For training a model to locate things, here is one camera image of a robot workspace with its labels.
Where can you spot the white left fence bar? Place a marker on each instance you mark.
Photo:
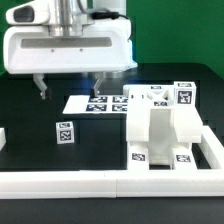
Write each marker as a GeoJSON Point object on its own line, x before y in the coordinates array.
{"type": "Point", "coordinates": [2, 138]}

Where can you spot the white fence bar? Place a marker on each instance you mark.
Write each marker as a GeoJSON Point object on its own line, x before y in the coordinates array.
{"type": "Point", "coordinates": [2, 138]}
{"type": "Point", "coordinates": [111, 184]}
{"type": "Point", "coordinates": [212, 149]}

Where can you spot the white marker sheet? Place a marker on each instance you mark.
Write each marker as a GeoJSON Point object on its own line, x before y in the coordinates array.
{"type": "Point", "coordinates": [104, 104]}

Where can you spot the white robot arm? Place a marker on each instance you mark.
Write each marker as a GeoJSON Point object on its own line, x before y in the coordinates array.
{"type": "Point", "coordinates": [68, 36]}

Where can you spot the white chair seat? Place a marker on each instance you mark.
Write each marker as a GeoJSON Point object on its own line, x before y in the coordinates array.
{"type": "Point", "coordinates": [187, 126]}

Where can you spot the white front fence bar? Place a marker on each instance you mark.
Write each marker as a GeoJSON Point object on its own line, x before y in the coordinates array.
{"type": "Point", "coordinates": [111, 184]}

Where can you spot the white chair back assembly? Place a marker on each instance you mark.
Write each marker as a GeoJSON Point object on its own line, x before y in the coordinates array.
{"type": "Point", "coordinates": [148, 120]}

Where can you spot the white right fence bar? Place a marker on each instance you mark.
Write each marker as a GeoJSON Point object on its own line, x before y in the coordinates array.
{"type": "Point", "coordinates": [212, 149]}

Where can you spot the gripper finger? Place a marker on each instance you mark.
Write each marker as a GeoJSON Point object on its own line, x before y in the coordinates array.
{"type": "Point", "coordinates": [99, 80]}
{"type": "Point", "coordinates": [39, 81]}

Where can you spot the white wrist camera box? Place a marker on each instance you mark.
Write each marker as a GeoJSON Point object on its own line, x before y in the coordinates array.
{"type": "Point", "coordinates": [34, 12]}

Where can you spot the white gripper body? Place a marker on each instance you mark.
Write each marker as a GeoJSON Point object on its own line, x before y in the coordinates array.
{"type": "Point", "coordinates": [104, 46]}

